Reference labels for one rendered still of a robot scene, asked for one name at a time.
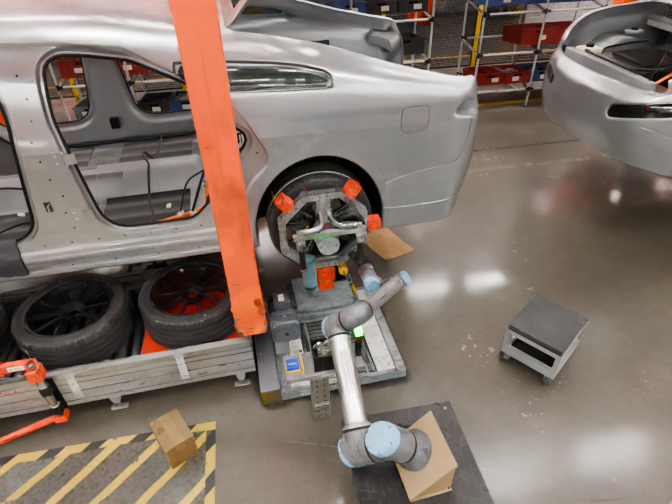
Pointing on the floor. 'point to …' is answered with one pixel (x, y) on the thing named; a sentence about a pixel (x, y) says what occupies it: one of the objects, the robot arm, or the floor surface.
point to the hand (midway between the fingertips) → (354, 248)
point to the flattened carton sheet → (386, 243)
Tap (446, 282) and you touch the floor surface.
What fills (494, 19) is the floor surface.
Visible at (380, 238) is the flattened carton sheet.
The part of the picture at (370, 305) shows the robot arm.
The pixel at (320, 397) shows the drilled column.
